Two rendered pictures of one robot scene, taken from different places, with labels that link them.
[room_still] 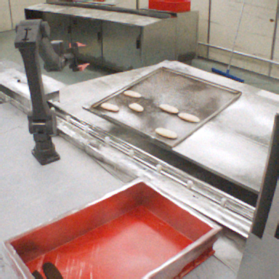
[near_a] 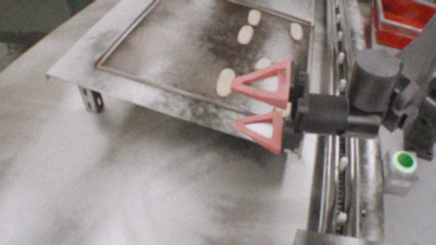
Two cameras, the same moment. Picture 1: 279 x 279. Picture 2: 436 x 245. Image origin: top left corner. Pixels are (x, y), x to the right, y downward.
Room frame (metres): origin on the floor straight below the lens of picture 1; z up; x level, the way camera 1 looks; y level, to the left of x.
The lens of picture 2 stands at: (1.90, 0.55, 1.41)
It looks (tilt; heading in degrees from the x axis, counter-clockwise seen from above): 45 degrees down; 239
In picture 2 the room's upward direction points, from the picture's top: straight up
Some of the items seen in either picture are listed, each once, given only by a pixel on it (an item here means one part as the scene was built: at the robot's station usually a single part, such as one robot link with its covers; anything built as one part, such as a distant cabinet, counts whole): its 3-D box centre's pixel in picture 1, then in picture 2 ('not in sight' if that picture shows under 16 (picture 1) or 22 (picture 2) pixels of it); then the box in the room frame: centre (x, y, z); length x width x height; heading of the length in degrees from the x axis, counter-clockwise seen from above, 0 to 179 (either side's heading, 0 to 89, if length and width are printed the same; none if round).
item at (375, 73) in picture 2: (55, 54); (382, 90); (1.54, 0.38, 1.14); 0.12 x 0.09 x 0.11; 1
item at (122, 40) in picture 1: (103, 27); not in sight; (5.49, 0.56, 0.51); 3.00 x 1.26 x 1.03; 44
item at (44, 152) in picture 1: (44, 147); (423, 130); (1.18, 0.38, 0.86); 0.12 x 0.09 x 0.08; 37
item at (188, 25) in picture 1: (168, 38); not in sight; (5.05, -0.42, 0.44); 0.70 x 0.55 x 0.87; 44
